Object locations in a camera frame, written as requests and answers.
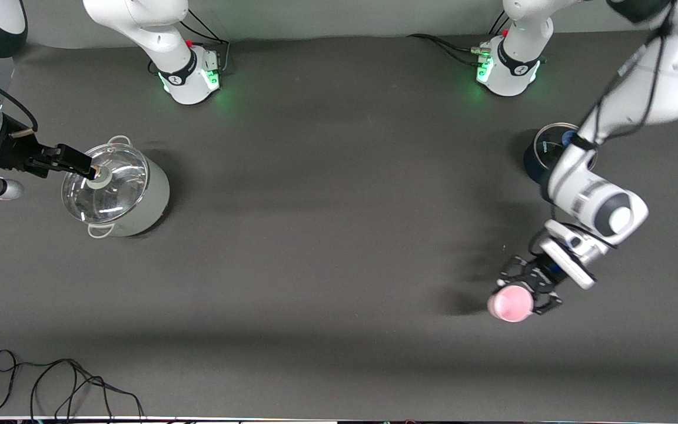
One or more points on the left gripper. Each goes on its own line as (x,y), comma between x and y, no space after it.
(543,270)

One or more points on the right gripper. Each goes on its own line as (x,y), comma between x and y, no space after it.
(14,154)

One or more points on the pink plastic cup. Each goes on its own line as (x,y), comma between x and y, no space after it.
(511,304)

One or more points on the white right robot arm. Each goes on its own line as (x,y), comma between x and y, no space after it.
(139,17)

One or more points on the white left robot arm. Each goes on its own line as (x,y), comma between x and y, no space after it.
(668,76)

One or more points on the glass lid pale knob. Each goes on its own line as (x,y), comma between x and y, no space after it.
(109,188)

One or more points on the pale green cooking pot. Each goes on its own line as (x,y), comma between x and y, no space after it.
(148,200)

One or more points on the dark blue saucepan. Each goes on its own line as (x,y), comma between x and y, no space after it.
(536,171)

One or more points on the glass lid blue knob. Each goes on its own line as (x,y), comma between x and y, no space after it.
(551,144)

